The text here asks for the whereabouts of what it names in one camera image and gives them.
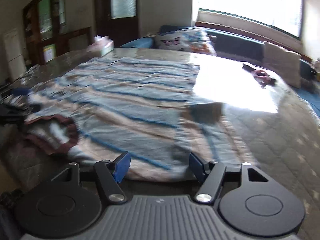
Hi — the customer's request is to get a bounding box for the striped blue beige sweater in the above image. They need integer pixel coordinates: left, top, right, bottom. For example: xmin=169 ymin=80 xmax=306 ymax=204
xmin=24 ymin=56 xmax=260 ymax=183

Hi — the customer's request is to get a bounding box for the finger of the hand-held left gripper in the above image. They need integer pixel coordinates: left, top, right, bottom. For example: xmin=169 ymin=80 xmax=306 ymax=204
xmin=0 ymin=104 xmax=42 ymax=128
xmin=11 ymin=87 xmax=30 ymax=98

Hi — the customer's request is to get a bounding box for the dark wooden display cabinet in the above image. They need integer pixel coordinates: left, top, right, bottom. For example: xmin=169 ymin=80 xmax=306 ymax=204
xmin=22 ymin=0 xmax=93 ymax=66

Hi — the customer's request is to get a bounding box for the pink hair band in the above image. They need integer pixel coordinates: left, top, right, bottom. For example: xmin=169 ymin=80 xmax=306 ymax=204
xmin=251 ymin=70 xmax=272 ymax=84

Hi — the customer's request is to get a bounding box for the blue sofa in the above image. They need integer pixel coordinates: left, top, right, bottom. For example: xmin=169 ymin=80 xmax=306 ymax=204
xmin=120 ymin=25 xmax=320 ymax=117

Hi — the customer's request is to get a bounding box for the butterfly print pillow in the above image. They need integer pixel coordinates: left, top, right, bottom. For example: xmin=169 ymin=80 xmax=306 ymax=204
xmin=154 ymin=27 xmax=217 ymax=56

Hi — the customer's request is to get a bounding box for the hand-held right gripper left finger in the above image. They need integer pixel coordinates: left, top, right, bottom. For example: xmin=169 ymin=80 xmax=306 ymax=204
xmin=51 ymin=151 xmax=131 ymax=204

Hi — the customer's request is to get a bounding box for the beige plain pillow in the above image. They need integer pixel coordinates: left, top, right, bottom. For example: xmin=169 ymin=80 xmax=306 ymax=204
xmin=262 ymin=41 xmax=303 ymax=88

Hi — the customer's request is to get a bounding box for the black remote control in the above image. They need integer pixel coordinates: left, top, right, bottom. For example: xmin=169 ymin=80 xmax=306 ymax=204
xmin=242 ymin=62 xmax=277 ymax=84

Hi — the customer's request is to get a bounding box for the dark wooden door frosted glass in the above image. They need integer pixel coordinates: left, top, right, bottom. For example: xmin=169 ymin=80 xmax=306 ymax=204
xmin=94 ymin=0 xmax=139 ymax=47

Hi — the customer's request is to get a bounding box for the pink green tissue box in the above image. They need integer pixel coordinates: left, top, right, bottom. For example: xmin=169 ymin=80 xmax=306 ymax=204
xmin=87 ymin=35 xmax=114 ymax=57

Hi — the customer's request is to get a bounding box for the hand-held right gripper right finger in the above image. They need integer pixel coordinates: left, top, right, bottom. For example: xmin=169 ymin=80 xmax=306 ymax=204
xmin=189 ymin=152 xmax=269 ymax=203

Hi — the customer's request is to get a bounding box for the green framed window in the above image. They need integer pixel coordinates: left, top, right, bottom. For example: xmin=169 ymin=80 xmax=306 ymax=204
xmin=192 ymin=0 xmax=304 ymax=40

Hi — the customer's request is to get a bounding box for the white refrigerator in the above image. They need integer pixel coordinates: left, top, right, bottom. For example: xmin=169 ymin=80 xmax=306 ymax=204
xmin=2 ymin=27 xmax=27 ymax=81

